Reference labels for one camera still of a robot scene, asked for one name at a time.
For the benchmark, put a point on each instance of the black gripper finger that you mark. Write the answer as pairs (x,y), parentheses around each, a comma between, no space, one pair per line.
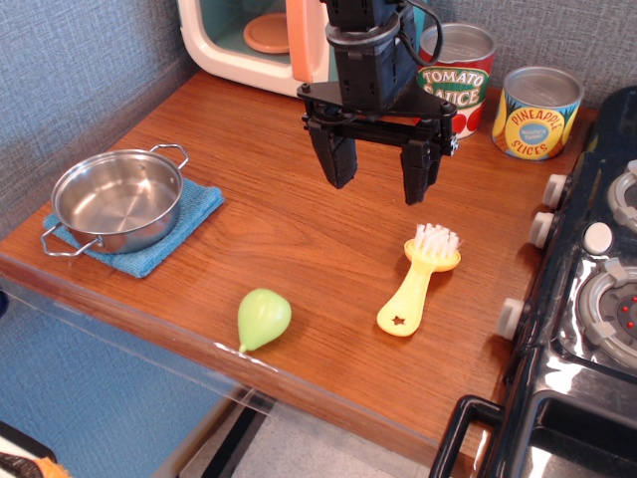
(335,152)
(420,161)

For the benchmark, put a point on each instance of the silver steel pot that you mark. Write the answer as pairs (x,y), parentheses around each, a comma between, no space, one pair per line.
(110,173)

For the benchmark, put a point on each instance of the pineapple slices can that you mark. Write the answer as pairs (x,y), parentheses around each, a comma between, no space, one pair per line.
(536,112)

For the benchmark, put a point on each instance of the orange microwave turntable plate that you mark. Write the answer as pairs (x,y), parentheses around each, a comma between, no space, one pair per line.
(268,34)

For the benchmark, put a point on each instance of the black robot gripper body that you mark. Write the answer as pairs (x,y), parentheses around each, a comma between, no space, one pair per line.
(375,97)

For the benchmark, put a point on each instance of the tomato sauce can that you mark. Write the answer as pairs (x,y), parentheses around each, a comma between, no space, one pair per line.
(462,72)

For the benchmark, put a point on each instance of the toy microwave oven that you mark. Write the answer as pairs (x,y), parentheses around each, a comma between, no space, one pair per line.
(213,35)

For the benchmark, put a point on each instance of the black toy stove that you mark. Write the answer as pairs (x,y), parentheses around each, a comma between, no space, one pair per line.
(570,404)

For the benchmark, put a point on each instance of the yellow white dish brush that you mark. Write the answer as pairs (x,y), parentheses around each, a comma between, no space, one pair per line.
(433,249)

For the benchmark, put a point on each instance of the green toy pear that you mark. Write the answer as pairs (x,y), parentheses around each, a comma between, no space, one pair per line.
(263,316)

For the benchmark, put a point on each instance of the blue folded cloth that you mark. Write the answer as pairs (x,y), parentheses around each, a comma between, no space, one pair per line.
(191,209)

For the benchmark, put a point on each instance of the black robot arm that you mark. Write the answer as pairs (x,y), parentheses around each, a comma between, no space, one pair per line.
(379,47)

